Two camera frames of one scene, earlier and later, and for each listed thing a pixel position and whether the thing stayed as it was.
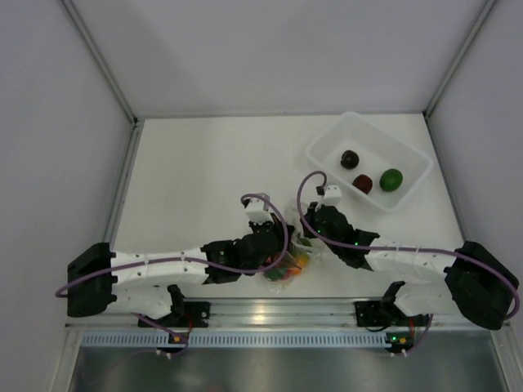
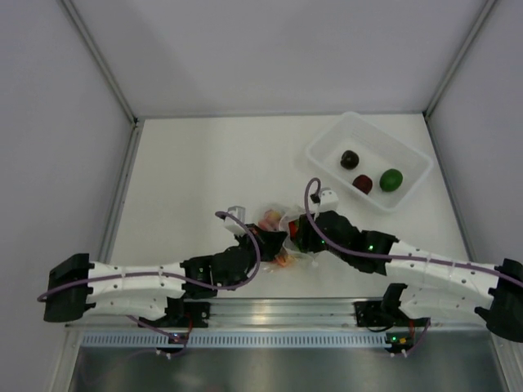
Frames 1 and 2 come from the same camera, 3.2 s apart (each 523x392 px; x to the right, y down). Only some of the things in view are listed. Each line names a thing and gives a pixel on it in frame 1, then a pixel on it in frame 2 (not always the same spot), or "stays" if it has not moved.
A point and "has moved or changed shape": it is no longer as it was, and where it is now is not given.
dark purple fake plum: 350,159 stays
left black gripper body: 275,226 stays
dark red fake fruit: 364,183 stays
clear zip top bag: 299,254 has moved or changed shape
